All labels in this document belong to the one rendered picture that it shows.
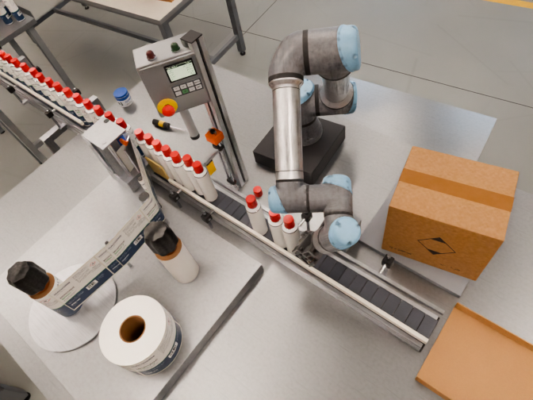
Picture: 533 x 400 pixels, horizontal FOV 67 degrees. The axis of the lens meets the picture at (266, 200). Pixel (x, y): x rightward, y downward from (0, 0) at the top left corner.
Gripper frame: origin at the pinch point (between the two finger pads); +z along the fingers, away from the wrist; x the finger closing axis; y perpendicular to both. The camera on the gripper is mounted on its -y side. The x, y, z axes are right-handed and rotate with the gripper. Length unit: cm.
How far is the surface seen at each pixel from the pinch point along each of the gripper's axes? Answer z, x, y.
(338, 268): -1.3, 13.3, -1.5
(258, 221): 4.3, -16.4, 2.7
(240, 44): 160, -115, -155
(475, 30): 95, 22, -264
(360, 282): -5.4, 20.4, -1.4
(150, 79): -19, -66, 0
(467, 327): -18, 51, -8
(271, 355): 4.3, 13.6, 32.7
